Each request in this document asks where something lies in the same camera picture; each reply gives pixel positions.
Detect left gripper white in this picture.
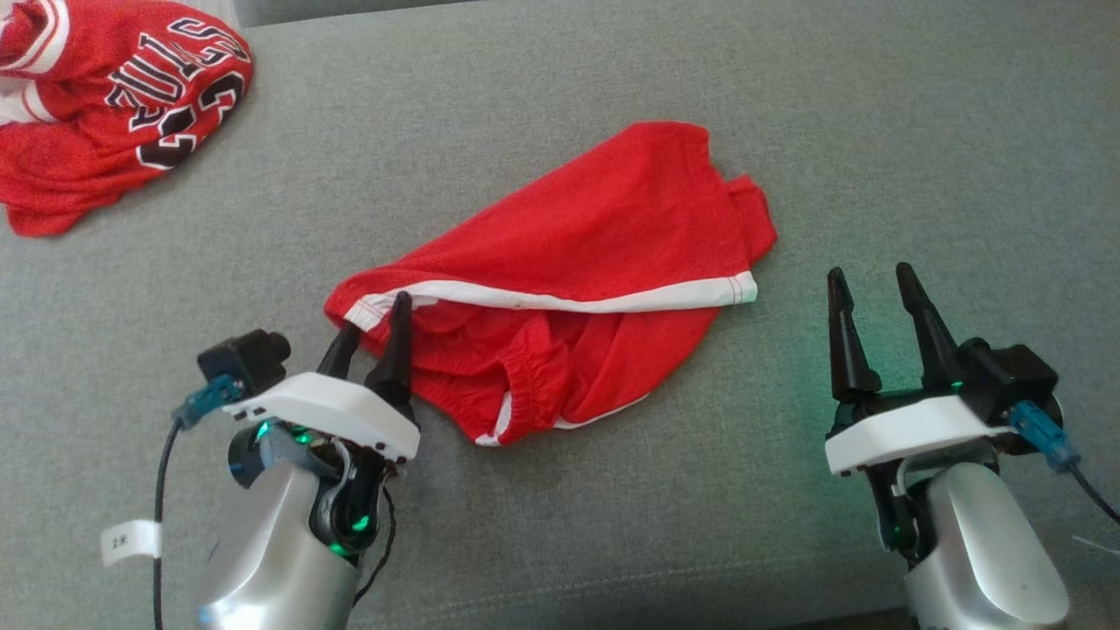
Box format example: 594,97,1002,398
222,290,422,479

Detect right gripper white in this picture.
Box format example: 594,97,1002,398
823,262,1018,479

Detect red shorts with white trim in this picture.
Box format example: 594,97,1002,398
323,120,779,448

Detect red Bulls 23 basketball jersey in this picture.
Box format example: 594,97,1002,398
0,0,256,238

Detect large grey sofa seat cushion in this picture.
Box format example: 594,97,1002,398
0,0,1120,630

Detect small grey sofa seat cushion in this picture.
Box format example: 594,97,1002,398
233,0,491,29

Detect black cable with teal plug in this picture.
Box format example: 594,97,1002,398
152,374,248,630
1006,401,1120,527

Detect white cable label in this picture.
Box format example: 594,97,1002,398
101,520,164,567

